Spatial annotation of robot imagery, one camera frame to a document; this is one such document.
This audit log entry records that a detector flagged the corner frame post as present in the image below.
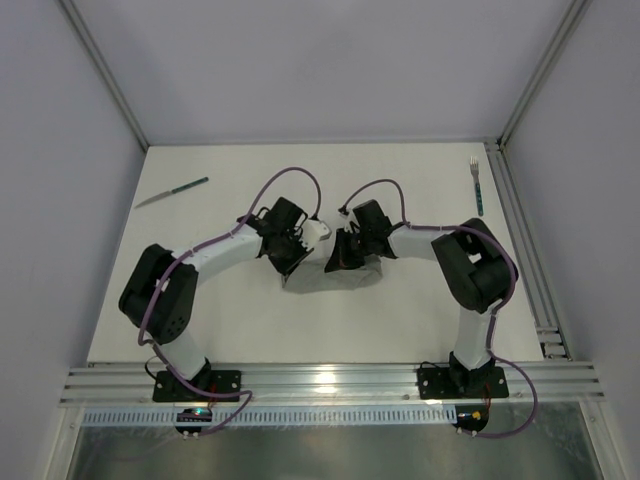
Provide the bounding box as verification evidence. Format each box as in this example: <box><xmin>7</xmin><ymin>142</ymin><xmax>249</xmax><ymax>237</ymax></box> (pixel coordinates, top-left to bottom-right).
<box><xmin>497</xmin><ymin>0</ymin><xmax>592</xmax><ymax>150</ymax></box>
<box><xmin>55</xmin><ymin>0</ymin><xmax>150</xmax><ymax>152</ymax></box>

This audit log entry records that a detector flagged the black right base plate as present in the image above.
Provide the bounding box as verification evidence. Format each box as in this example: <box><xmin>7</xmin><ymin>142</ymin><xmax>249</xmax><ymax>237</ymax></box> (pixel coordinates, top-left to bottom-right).
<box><xmin>416</xmin><ymin>360</ymin><xmax>509</xmax><ymax>400</ymax></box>

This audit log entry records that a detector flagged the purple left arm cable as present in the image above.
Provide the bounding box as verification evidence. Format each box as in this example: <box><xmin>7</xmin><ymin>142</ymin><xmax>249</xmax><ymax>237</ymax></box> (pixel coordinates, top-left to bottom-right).
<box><xmin>137</xmin><ymin>166</ymin><xmax>322</xmax><ymax>439</ymax></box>

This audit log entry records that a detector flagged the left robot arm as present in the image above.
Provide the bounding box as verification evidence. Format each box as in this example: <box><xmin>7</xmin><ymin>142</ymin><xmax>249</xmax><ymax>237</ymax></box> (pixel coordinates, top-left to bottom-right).
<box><xmin>118</xmin><ymin>198</ymin><xmax>331</xmax><ymax>402</ymax></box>

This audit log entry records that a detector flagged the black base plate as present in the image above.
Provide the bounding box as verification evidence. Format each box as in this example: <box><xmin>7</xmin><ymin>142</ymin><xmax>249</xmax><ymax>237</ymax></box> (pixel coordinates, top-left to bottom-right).
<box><xmin>152</xmin><ymin>370</ymin><xmax>242</xmax><ymax>403</ymax></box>
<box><xmin>416</xmin><ymin>360</ymin><xmax>509</xmax><ymax>400</ymax></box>

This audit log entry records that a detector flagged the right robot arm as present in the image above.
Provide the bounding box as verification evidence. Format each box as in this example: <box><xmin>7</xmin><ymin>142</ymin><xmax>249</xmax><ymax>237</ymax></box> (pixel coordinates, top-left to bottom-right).
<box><xmin>325</xmin><ymin>200</ymin><xmax>518</xmax><ymax>400</ymax></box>

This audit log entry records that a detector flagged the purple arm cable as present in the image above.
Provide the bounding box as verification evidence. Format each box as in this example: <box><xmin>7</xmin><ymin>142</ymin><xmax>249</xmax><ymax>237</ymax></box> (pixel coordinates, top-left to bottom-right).
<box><xmin>338</xmin><ymin>179</ymin><xmax>540</xmax><ymax>440</ymax></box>
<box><xmin>137</xmin><ymin>166</ymin><xmax>322</xmax><ymax>439</ymax></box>

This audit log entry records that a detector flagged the fork with green handle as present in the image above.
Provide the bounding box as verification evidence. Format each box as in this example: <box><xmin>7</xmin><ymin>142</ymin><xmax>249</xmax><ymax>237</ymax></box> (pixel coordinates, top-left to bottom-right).
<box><xmin>469</xmin><ymin>156</ymin><xmax>484</xmax><ymax>217</ymax></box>

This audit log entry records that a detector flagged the controller board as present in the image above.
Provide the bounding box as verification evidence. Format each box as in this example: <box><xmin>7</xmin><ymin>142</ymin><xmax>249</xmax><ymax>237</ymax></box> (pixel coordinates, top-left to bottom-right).
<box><xmin>174</xmin><ymin>407</ymin><xmax>213</xmax><ymax>439</ymax></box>
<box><xmin>453</xmin><ymin>404</ymin><xmax>490</xmax><ymax>434</ymax></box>

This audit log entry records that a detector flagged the left corner frame post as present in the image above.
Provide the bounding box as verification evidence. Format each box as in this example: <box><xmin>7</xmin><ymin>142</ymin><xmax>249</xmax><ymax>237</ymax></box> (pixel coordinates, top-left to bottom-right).
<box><xmin>55</xmin><ymin>0</ymin><xmax>150</xmax><ymax>152</ymax></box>

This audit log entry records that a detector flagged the grey cloth napkin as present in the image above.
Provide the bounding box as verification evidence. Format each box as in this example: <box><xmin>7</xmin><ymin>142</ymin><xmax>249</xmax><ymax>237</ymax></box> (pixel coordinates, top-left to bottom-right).
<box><xmin>282</xmin><ymin>257</ymin><xmax>383</xmax><ymax>294</ymax></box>

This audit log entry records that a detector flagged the slotted grey cable duct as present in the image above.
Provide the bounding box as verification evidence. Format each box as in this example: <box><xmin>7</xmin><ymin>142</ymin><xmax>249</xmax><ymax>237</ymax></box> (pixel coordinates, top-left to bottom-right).
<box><xmin>81</xmin><ymin>404</ymin><xmax>456</xmax><ymax>428</ymax></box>

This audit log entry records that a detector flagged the aluminium front rail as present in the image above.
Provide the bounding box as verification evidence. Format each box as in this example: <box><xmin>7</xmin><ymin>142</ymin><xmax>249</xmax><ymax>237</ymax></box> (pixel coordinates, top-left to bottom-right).
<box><xmin>60</xmin><ymin>361</ymin><xmax>605</xmax><ymax>407</ymax></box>

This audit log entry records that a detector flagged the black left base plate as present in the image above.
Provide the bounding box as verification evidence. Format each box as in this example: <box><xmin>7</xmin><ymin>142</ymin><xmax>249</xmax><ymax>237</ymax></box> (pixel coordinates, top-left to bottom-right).
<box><xmin>152</xmin><ymin>370</ymin><xmax>242</xmax><ymax>403</ymax></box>

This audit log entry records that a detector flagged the left controller board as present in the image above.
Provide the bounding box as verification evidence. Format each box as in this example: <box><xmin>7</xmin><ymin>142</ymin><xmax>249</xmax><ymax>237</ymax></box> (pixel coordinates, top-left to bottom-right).
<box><xmin>174</xmin><ymin>407</ymin><xmax>213</xmax><ymax>439</ymax></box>

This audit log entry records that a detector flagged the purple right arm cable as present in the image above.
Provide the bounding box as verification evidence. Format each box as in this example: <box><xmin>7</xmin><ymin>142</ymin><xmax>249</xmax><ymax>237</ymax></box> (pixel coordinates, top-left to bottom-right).
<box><xmin>338</xmin><ymin>179</ymin><xmax>540</xmax><ymax>440</ymax></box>

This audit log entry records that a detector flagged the knife with green handle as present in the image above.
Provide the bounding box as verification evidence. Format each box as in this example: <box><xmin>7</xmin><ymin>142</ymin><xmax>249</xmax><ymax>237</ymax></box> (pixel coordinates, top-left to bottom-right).
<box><xmin>134</xmin><ymin>177</ymin><xmax>209</xmax><ymax>209</ymax></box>

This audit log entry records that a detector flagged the aluminium rail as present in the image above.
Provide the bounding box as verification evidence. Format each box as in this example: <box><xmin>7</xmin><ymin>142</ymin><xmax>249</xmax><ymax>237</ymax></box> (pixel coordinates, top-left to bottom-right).
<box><xmin>60</xmin><ymin>361</ymin><xmax>605</xmax><ymax>407</ymax></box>
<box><xmin>484</xmin><ymin>139</ymin><xmax>573</xmax><ymax>362</ymax></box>

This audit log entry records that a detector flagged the right controller board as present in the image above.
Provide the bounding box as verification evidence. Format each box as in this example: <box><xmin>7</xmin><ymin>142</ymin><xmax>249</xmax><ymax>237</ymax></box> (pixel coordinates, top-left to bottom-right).
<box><xmin>453</xmin><ymin>404</ymin><xmax>490</xmax><ymax>434</ymax></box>

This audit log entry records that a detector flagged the right corner frame post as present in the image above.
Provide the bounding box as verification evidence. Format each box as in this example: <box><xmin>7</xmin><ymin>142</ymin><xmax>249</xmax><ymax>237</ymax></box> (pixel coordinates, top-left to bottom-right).
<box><xmin>497</xmin><ymin>0</ymin><xmax>592</xmax><ymax>150</ymax></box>

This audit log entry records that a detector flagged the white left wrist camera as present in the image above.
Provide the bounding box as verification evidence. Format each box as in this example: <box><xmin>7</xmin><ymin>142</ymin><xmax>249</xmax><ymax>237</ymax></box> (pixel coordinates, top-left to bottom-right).
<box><xmin>301</xmin><ymin>219</ymin><xmax>332</xmax><ymax>250</ymax></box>

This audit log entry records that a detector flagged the aluminium right side rail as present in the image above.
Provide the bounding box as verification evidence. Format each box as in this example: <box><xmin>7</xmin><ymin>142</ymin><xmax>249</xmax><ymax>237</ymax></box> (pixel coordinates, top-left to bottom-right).
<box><xmin>484</xmin><ymin>139</ymin><xmax>573</xmax><ymax>362</ymax></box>

